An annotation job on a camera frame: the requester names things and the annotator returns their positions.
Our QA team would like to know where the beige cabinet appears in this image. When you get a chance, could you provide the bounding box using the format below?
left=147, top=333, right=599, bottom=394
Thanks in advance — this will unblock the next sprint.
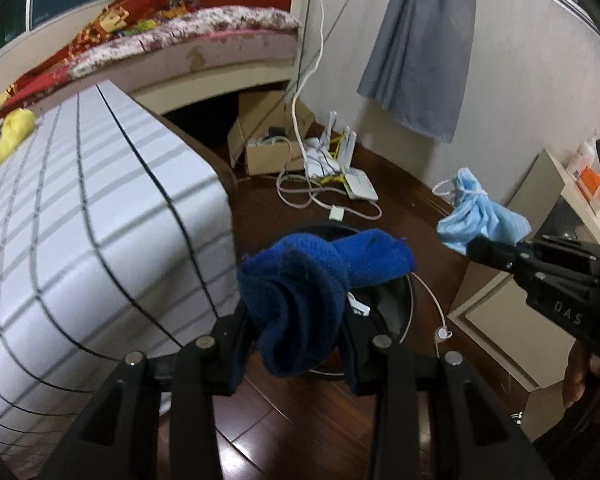
left=447, top=149, right=600, bottom=441

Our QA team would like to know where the person's right hand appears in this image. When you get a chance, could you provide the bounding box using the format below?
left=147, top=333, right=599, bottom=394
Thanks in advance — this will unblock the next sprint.
left=562, top=337, right=600, bottom=411

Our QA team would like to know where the blue face mask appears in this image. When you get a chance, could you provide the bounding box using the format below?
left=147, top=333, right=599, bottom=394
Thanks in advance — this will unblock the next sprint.
left=432, top=167, right=532, bottom=256

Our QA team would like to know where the orange box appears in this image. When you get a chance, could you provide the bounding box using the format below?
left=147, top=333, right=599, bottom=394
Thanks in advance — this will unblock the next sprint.
left=577, top=165, right=600, bottom=202

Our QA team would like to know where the blue knitted sock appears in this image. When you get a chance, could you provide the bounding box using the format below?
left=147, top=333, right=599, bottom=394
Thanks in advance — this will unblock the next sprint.
left=236, top=228, right=416, bottom=378

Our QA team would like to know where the thin white earphone cable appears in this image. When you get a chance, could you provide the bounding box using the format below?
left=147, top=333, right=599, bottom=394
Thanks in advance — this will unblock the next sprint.
left=411, top=272, right=455, bottom=343

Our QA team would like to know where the grey hanging cloth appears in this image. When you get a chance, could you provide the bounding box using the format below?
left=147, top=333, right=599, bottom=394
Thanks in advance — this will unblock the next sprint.
left=356, top=0, right=480, bottom=143

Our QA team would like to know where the thick white power cable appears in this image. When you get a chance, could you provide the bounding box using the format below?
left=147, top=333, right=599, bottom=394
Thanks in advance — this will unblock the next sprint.
left=291, top=0, right=327, bottom=171

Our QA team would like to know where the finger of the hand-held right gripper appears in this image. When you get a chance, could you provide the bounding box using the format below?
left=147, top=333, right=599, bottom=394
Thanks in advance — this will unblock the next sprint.
left=467, top=237, right=600, bottom=293
left=522, top=234, right=600, bottom=263

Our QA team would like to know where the white router with antennas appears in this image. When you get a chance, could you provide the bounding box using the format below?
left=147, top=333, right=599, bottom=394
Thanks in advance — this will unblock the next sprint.
left=305, top=110, right=358, bottom=181

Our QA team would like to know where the white router with cables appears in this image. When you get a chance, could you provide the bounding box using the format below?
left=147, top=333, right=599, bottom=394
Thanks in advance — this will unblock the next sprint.
left=276, top=135, right=383, bottom=221

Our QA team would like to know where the black round bin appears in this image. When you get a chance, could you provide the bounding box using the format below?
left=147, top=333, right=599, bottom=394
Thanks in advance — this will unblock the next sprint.
left=280, top=224, right=415, bottom=381

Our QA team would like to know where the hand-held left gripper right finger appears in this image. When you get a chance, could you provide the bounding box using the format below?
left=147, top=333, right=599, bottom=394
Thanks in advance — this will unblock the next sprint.
left=342, top=305, right=553, bottom=480

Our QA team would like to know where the white checkered blanket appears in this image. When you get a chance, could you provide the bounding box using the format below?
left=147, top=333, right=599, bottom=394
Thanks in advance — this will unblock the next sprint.
left=0, top=80, right=233, bottom=453

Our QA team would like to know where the flat white modem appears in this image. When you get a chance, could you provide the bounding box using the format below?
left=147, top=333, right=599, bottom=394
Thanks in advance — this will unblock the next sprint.
left=342, top=169, right=381, bottom=202

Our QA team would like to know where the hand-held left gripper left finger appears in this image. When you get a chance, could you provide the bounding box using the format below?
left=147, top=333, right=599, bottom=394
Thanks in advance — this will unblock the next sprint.
left=40, top=300, right=253, bottom=480

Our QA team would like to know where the yellow cloth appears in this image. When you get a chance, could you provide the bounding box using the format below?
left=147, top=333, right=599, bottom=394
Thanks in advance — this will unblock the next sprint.
left=0, top=107, right=37, bottom=179

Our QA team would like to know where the yellow network cable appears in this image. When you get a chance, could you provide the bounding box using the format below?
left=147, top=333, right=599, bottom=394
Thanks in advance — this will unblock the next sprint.
left=312, top=132, right=352, bottom=183

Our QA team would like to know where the brown cardboard box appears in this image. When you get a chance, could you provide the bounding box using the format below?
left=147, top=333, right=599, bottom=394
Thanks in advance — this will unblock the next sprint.
left=228, top=91, right=316, bottom=176

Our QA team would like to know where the pink floral bed mattress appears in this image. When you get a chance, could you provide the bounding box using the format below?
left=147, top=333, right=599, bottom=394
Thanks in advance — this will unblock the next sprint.
left=0, top=5, right=303, bottom=126

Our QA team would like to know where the red patterned blanket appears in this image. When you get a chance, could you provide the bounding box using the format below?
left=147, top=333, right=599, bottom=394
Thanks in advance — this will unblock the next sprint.
left=0, top=0, right=201, bottom=126

